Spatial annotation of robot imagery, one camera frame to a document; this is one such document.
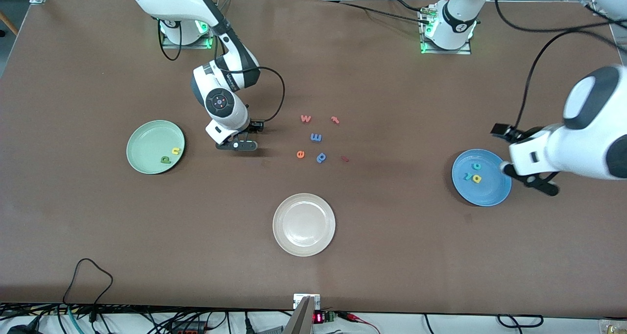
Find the blue plate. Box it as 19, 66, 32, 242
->
451, 149, 512, 207

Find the green plate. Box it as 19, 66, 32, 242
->
126, 120, 186, 175

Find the beige plate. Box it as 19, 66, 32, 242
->
272, 193, 337, 257

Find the red clip lead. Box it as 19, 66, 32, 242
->
338, 312, 381, 334

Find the black cable across table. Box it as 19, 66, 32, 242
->
318, 0, 434, 26

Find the black flat cable loop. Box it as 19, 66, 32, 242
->
497, 314, 544, 328

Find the black looped cable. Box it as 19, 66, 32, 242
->
63, 258, 114, 322

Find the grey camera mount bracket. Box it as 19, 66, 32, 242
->
282, 294, 322, 334

